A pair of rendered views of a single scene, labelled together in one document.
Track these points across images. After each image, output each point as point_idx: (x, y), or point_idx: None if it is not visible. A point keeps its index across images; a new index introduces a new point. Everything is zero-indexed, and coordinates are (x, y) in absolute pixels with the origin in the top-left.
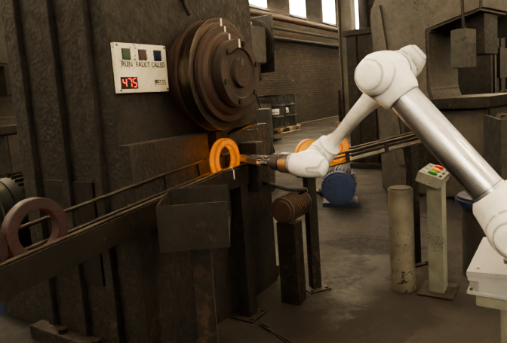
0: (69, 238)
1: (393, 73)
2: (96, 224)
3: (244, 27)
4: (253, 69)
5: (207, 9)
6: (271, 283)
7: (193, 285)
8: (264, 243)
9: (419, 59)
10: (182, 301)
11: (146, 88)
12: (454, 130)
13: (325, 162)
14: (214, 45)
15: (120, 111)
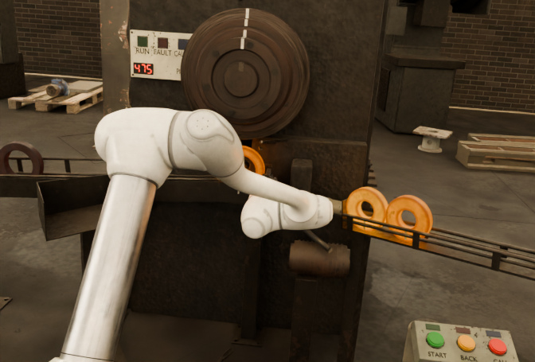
0: (33, 178)
1: (105, 144)
2: (57, 177)
3: (365, 10)
4: (270, 77)
5: None
6: (329, 333)
7: (189, 270)
8: (323, 284)
9: (184, 136)
10: (172, 277)
11: (164, 75)
12: (97, 254)
13: (253, 223)
14: (213, 43)
15: (136, 92)
